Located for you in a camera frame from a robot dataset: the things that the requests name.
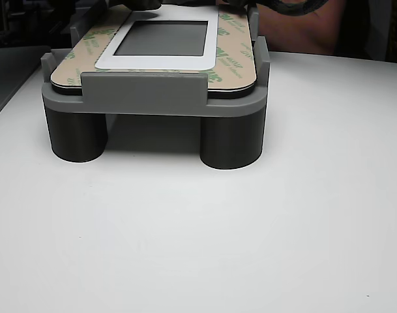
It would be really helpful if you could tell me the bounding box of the tan 3M tape liner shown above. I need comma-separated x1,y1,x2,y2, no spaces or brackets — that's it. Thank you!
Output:
50,3,257,95

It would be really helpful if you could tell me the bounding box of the grey fixture with dark legs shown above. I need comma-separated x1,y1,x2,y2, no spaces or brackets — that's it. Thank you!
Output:
40,5,271,170

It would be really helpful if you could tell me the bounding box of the reddish brown wooden board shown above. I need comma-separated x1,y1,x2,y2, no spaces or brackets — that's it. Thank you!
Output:
259,0,347,55

